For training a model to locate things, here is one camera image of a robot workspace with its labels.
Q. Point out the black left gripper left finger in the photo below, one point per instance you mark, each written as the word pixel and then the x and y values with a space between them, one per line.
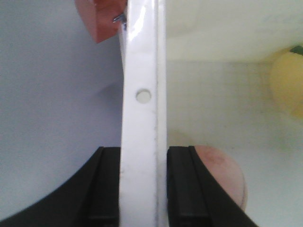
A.
pixel 88 199

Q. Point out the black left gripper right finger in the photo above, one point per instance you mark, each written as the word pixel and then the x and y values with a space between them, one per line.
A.
pixel 195 198

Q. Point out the pink soft ball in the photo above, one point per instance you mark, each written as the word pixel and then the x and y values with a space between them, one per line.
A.
pixel 226 172

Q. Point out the white plastic tote box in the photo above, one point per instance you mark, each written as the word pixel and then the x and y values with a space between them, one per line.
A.
pixel 196 72

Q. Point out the yellow smiling plush toy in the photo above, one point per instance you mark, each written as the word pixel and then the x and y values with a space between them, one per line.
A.
pixel 286 82

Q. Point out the orange warning label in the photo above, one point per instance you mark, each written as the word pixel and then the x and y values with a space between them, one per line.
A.
pixel 101 17

